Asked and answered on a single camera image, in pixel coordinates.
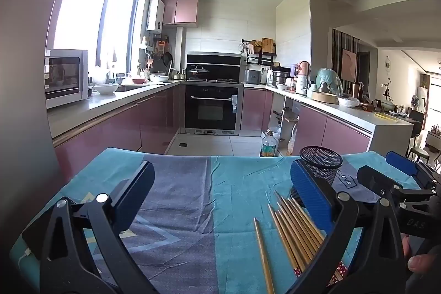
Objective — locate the wooden cutting board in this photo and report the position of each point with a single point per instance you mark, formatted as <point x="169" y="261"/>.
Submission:
<point x="267" y="45"/>

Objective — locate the kitchen window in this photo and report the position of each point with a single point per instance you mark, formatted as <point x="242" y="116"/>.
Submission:
<point x="82" y="15"/>

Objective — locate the grey kitchen countertop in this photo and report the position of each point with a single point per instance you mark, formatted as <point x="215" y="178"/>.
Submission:
<point x="103" y="103"/>

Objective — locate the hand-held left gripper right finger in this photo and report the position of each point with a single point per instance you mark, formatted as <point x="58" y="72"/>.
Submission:
<point x="310" y="194"/>

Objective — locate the black wall rack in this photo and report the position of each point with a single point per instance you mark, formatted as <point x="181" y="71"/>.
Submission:
<point x="263" y="56"/>

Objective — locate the white bowl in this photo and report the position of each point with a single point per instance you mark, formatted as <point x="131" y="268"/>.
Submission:
<point x="106" y="89"/>

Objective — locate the teal grey printed tablecloth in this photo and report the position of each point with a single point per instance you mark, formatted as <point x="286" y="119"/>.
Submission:
<point x="193" y="211"/>

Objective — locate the grey rice cooker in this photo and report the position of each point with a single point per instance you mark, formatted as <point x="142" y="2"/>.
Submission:
<point x="253" y="76"/>

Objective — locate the black mesh holder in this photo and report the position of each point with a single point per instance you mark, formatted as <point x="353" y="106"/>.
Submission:
<point x="322" y="166"/>

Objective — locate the cooking oil bottle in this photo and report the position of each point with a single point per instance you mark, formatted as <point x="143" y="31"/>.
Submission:
<point x="268" y="146"/>

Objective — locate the white water heater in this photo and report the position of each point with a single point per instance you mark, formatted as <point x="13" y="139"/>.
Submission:
<point x="155" y="15"/>

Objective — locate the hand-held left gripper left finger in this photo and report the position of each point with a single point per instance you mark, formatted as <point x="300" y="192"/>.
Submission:
<point x="136" y="197"/>

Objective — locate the pink base cabinets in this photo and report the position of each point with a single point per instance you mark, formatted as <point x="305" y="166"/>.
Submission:
<point x="253" y="108"/>
<point x="113" y="132"/>
<point x="330" y="135"/>

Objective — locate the yellow flat item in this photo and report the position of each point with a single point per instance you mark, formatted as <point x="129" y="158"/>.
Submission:
<point x="386" y="117"/>

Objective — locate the white kitchen countertop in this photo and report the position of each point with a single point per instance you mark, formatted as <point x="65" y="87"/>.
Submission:
<point x="358" y="115"/>

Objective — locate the pot with glass lid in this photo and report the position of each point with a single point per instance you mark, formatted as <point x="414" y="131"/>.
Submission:
<point x="198" y="70"/>

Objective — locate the white microwave oven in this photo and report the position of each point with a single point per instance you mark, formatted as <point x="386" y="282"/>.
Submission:
<point x="65" y="77"/>

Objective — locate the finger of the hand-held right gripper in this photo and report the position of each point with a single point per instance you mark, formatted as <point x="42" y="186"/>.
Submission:
<point x="401" y="163"/>
<point x="379" y="183"/>

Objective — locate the black frying pan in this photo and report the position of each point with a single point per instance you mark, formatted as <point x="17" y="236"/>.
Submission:
<point x="167" y="59"/>

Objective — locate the wooden chopstick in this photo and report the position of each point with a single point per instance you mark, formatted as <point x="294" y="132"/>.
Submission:
<point x="262" y="249"/>

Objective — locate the bamboo steamer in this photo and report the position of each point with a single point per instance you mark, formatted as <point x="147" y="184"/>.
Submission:
<point x="324" y="97"/>

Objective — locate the green dome cover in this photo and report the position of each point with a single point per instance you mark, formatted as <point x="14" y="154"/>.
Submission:
<point x="327" y="80"/>

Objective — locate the pink wall picture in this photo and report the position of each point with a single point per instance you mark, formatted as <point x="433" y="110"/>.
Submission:
<point x="348" y="65"/>

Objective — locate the pink wall cabinet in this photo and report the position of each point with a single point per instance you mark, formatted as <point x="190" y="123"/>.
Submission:
<point x="179" y="10"/>

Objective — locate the smartphone with orange case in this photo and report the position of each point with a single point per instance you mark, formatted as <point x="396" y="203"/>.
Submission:
<point x="32" y="239"/>

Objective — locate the white plastic bag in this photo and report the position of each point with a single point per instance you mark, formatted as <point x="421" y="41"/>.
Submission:
<point x="348" y="102"/>

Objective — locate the wall clock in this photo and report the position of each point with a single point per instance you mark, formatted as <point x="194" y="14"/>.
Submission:
<point x="388" y="65"/>

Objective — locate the black chair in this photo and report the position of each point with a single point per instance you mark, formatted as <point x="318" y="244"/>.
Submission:
<point x="417" y="121"/>

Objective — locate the bundle of wooden chopsticks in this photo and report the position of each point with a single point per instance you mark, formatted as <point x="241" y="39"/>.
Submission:
<point x="293" y="232"/>

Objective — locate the black integrated stove oven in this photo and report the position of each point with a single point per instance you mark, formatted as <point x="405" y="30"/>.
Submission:
<point x="212" y="104"/>

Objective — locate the pink kettle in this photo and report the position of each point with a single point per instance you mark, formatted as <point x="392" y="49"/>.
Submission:
<point x="304" y="68"/>

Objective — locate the person's right hand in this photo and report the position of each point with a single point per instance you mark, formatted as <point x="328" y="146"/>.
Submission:
<point x="423" y="263"/>

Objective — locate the steel steamer pot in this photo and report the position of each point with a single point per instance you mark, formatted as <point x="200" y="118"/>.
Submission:
<point x="280" y="78"/>

